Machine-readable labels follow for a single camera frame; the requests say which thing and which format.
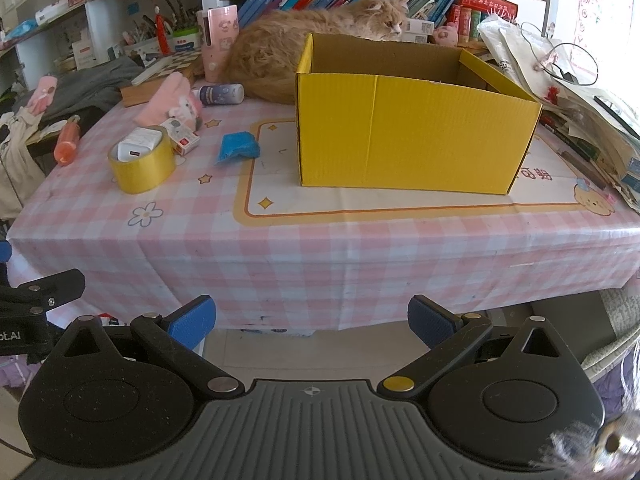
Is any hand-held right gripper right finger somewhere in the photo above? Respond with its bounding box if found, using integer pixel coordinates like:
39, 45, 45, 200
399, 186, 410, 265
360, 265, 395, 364
376, 295, 588, 401

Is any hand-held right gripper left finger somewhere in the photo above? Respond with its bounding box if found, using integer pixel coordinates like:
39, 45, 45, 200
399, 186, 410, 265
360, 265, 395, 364
47, 295, 246, 401

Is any yellow tape roll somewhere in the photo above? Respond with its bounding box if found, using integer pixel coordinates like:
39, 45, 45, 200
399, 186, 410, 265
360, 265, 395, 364
108, 125, 177, 195

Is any white charger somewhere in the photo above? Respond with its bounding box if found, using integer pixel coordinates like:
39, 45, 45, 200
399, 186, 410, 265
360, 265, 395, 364
116, 141, 151, 164

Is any blue sponge cloth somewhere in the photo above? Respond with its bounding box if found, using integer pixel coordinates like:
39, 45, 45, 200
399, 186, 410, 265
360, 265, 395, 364
215, 131, 262, 166

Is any white ribbed block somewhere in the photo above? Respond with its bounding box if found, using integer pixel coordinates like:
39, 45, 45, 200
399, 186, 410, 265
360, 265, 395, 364
122, 127, 166, 150

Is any yellow cardboard box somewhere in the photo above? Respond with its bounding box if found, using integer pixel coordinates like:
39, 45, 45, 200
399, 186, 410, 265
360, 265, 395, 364
295, 32, 543, 196

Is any pink checked desktop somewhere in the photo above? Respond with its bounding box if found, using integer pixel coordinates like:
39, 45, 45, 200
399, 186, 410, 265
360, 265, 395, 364
7, 77, 640, 333

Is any cream garment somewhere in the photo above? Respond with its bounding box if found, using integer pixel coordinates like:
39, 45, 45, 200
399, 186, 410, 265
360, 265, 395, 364
0, 110, 46, 221

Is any yellow bordered desk mat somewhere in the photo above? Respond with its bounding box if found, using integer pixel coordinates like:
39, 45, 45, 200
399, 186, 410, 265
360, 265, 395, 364
232, 119, 618, 226

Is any orange tube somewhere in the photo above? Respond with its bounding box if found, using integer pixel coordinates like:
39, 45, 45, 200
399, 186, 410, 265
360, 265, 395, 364
53, 115, 82, 166

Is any pink plush slipper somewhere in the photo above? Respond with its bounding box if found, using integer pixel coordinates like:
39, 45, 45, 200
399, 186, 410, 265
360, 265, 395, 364
27, 75, 60, 116

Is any small white red box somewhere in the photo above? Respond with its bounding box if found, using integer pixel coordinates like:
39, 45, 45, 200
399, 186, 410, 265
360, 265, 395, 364
160, 117, 202, 156

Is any grey cloth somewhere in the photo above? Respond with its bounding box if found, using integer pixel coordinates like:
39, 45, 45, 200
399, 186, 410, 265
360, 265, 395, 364
15, 55, 146, 121

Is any grey knit blanket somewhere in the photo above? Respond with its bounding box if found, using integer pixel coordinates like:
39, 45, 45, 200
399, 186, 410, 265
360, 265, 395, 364
582, 280, 640, 386

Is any purple garment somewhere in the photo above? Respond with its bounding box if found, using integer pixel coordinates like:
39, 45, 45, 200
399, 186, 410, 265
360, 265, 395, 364
595, 360, 640, 418

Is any wooden chess board box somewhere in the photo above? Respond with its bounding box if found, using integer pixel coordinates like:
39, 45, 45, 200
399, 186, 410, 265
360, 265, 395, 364
120, 50, 203, 108

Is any fluffy sparkly charm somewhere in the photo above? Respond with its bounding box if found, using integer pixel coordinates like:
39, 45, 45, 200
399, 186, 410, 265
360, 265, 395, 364
537, 400, 640, 480

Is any pink plush pouch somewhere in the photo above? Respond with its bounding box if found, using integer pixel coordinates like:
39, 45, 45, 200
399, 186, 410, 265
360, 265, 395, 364
135, 71, 205, 131

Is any long white bar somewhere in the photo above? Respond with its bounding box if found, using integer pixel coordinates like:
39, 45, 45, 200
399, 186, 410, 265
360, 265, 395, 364
131, 56, 177, 87

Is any red glue bottle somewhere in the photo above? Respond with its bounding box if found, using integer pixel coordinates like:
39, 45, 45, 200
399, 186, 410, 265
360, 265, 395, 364
155, 6, 169, 56

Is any stack of papers and books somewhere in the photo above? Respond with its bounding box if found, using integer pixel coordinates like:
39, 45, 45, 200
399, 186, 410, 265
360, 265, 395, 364
477, 12, 640, 211

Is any white label jar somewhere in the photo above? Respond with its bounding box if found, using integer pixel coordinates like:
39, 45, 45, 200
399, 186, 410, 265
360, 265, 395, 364
172, 27, 201, 54

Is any orange long-haired cat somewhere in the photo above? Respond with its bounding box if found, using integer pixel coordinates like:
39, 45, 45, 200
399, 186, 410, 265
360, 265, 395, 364
220, 0, 408, 106

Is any black flat phone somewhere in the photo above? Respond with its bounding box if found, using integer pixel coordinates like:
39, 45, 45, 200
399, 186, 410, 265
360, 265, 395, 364
592, 95, 640, 138

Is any pink pig plush toy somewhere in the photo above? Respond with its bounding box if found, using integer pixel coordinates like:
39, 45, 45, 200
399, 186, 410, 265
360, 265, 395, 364
432, 22, 461, 46

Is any thin black cable loop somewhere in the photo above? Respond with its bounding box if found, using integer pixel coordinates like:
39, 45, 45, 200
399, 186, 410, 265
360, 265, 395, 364
520, 22, 600, 86

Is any alphabet wall poster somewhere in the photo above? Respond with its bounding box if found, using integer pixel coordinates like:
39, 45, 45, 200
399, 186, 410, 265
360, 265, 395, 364
575, 0, 640, 78

